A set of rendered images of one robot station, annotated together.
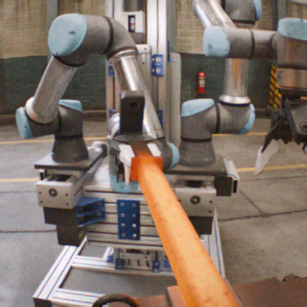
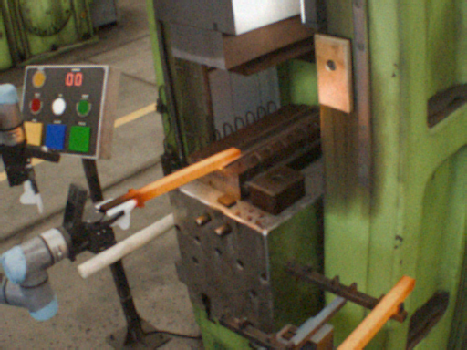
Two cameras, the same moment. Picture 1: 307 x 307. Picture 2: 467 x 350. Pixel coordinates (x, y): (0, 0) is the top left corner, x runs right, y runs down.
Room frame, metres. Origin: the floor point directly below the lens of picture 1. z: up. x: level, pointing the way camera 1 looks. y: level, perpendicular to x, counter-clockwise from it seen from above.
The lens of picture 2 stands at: (0.88, 1.21, 1.78)
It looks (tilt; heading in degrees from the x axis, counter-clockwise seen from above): 30 degrees down; 241
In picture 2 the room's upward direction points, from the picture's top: 7 degrees counter-clockwise
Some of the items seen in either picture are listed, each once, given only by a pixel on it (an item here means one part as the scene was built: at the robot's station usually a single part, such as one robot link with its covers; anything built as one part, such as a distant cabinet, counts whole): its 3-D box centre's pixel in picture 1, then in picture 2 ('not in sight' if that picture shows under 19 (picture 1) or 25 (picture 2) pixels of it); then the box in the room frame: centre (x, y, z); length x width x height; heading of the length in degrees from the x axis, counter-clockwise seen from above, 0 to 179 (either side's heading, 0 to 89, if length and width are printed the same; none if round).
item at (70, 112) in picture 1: (65, 116); not in sight; (1.22, 0.33, 0.98); 0.13 x 0.12 x 0.14; 135
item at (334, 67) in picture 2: not in sight; (334, 72); (0.04, 0.22, 1.27); 0.09 x 0.02 x 0.17; 101
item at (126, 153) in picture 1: (129, 169); (123, 217); (0.52, 0.04, 1.00); 0.09 x 0.03 x 0.06; 8
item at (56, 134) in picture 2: not in sight; (56, 136); (0.51, -0.52, 1.01); 0.07 x 0.05 x 0.07; 126
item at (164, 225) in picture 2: not in sight; (133, 242); (0.38, -0.39, 0.62); 0.44 x 0.05 x 0.05; 11
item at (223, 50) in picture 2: not in sight; (256, 23); (0.02, -0.10, 1.32); 0.42 x 0.20 x 0.10; 11
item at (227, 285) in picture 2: not in sight; (290, 226); (0.00, -0.05, 0.69); 0.56 x 0.38 x 0.45; 11
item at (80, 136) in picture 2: not in sight; (80, 138); (0.46, -0.44, 1.01); 0.07 x 0.05 x 0.07; 126
